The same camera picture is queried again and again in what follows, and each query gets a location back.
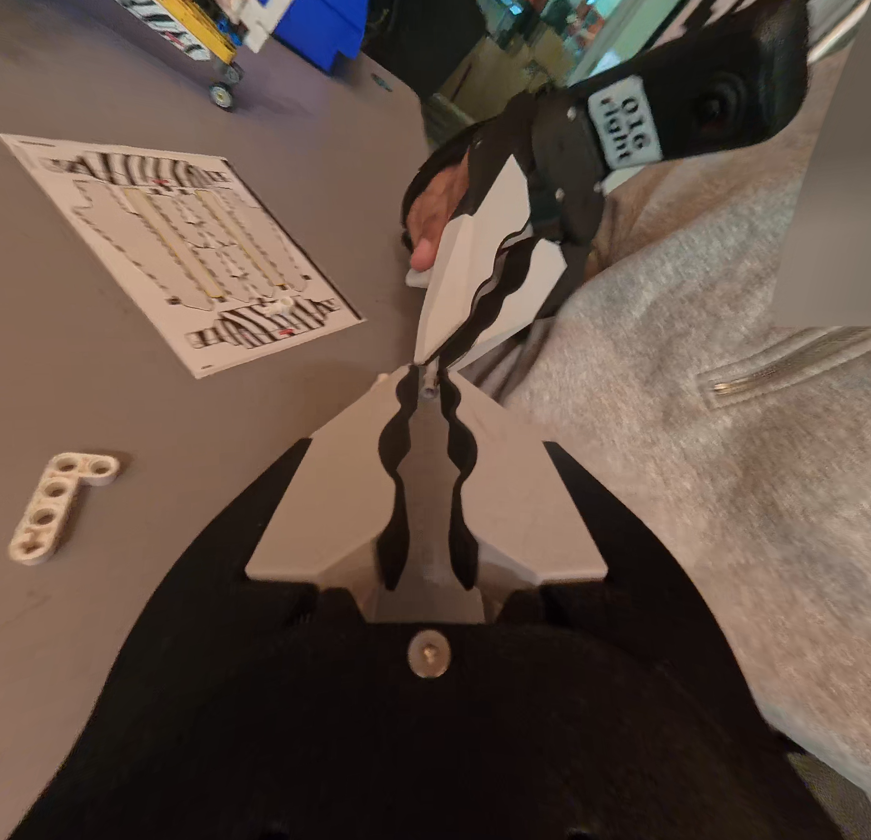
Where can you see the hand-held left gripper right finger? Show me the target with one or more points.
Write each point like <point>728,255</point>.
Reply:
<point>531,513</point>

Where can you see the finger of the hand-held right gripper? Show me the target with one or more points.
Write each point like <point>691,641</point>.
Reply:
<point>537,289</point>
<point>469,255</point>

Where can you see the grey lego pin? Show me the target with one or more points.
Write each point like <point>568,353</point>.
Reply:
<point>429,384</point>

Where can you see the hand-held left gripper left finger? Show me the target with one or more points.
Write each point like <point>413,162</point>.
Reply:
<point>320,513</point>

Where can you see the grey hoodie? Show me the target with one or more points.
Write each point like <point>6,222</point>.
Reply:
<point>680,479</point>

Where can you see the white L-shaped lego beam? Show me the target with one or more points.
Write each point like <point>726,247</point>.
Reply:
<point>47,506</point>

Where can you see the zebra striped sticker sheet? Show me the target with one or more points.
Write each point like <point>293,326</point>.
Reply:
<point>190,241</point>

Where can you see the person's right hand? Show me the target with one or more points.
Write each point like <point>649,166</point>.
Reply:
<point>435,214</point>

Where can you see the blue plastic bin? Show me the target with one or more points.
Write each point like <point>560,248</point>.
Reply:
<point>326,10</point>

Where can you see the yellow white lego vehicle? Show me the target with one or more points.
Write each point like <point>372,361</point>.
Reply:
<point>184,10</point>

